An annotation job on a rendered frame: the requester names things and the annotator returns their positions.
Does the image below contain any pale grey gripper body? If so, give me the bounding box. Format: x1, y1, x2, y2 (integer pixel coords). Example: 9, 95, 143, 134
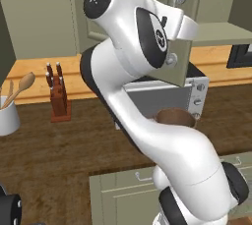
153, 37, 193, 88

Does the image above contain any brown round basket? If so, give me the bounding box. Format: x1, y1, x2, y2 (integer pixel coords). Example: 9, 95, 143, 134
155, 107, 198, 129

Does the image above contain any olive base cabinet run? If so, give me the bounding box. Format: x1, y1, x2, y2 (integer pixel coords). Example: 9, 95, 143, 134
89, 151, 252, 225

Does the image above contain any dark olive tall cabinet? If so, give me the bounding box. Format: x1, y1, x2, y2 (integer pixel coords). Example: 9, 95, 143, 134
0, 0, 18, 88

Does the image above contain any silver toaster oven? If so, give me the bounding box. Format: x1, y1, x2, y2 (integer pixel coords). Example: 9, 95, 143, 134
114, 61, 210, 131

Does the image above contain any olive range hood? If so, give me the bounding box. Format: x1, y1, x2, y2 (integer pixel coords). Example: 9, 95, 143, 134
191, 22, 252, 48

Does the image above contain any black built-in appliance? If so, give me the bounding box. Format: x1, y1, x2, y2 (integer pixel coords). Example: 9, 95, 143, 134
225, 43, 252, 70

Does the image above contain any wooden knife block with knives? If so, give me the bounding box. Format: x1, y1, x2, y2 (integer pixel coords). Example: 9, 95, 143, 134
44, 61, 73, 124

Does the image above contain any wooden spoon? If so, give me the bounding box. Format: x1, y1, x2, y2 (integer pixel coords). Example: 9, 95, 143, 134
0, 71, 36, 110

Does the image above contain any wooden spatula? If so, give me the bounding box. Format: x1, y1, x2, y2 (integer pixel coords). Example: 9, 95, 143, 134
7, 79, 15, 100

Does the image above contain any white utensil pot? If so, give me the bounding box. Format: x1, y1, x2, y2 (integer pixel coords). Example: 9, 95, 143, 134
0, 95, 22, 138

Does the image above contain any black cylindrical fitting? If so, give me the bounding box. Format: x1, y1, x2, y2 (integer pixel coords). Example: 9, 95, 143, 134
0, 183, 23, 225

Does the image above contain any silver drawer handle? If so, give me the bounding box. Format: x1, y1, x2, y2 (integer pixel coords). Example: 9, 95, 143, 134
134, 171, 156, 182
228, 155, 244, 167

